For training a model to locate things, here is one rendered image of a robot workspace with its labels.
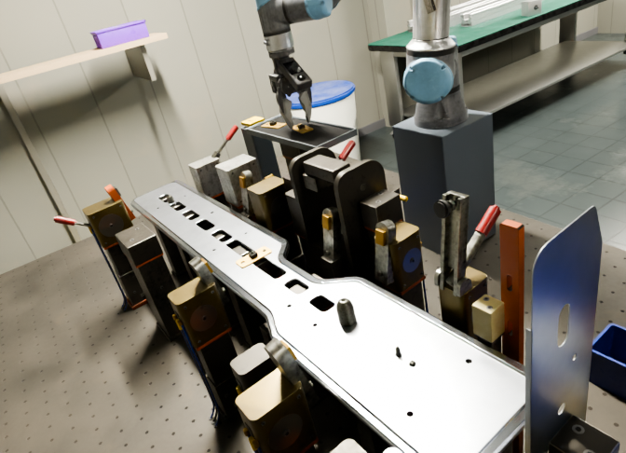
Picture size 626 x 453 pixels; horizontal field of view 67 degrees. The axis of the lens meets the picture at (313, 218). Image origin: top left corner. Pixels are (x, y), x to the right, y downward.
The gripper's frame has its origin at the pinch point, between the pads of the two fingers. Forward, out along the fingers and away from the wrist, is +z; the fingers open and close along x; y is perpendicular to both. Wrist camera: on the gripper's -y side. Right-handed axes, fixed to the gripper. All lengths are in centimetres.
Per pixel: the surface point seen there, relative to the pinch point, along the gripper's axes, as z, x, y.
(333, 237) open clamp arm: 13.6, 14.5, -41.9
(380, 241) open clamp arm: 11, 11, -55
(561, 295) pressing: -9, 19, -101
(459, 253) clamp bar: 6, 7, -74
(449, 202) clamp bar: -3, 7, -72
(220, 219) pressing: 18.0, 30.9, -2.5
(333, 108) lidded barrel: 56, -97, 180
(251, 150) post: 11.4, 9.7, 24.4
